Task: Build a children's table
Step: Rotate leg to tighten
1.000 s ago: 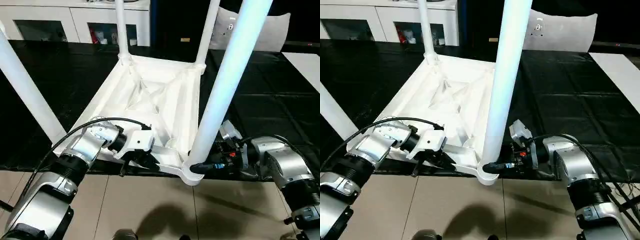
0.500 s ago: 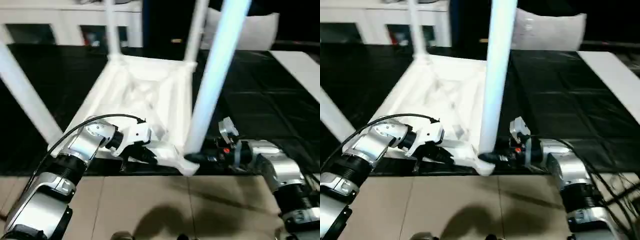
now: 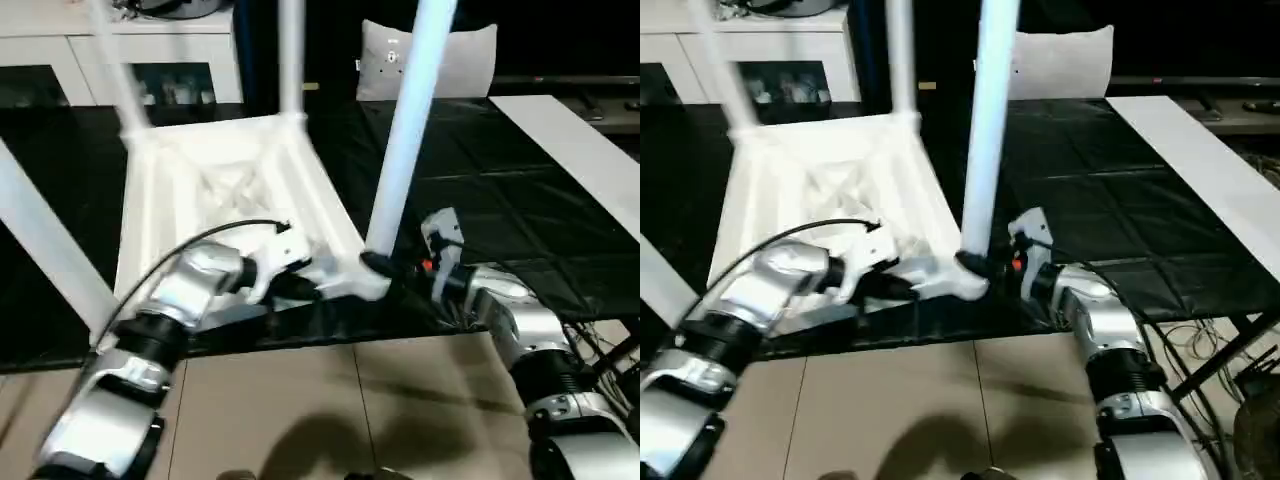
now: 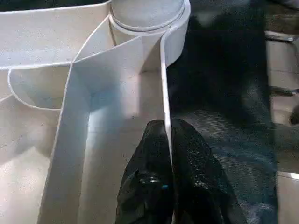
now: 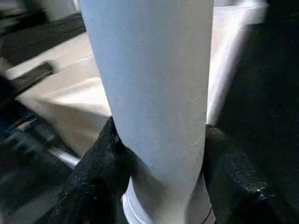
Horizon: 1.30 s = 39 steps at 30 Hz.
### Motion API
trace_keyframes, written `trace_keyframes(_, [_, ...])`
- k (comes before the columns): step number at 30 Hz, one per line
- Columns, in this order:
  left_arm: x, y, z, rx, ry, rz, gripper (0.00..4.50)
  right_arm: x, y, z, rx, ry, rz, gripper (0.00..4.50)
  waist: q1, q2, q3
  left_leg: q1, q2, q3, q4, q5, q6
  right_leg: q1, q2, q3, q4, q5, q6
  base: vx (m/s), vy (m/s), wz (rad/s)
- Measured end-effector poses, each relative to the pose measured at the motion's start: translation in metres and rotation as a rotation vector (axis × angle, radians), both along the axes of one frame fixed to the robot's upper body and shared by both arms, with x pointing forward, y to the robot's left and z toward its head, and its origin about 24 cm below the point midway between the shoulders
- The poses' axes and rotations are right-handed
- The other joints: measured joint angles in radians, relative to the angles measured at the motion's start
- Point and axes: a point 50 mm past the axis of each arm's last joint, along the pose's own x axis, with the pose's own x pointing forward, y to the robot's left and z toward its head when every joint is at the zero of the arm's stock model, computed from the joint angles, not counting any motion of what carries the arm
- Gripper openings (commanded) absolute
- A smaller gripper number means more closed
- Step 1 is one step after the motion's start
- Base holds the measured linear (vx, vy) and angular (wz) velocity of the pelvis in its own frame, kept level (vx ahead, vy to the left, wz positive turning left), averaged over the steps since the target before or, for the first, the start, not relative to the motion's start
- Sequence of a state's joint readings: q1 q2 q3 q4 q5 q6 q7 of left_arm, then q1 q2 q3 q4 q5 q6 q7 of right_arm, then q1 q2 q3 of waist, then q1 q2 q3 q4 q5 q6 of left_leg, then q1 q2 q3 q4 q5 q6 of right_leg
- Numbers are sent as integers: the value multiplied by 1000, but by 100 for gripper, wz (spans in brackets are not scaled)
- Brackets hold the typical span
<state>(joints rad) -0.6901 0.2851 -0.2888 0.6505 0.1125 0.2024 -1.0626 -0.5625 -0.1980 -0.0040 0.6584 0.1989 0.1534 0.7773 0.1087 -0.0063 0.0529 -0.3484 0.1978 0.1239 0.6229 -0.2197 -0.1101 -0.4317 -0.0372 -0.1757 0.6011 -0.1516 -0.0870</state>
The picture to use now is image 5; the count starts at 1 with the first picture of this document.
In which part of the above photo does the white plastic table top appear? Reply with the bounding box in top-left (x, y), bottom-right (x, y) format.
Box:
top-left (4, 0), bottom-right (269, 162)

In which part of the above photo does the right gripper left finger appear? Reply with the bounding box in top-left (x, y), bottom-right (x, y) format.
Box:
top-left (51, 116), bottom-right (136, 224)

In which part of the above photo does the black work mat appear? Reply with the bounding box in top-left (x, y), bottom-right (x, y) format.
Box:
top-left (0, 0), bottom-right (299, 224)

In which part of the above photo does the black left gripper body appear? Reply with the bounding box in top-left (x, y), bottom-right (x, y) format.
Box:
top-left (0, 60), bottom-right (55, 98)

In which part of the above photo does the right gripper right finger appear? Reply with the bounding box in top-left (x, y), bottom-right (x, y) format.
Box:
top-left (202, 124), bottom-right (299, 224)

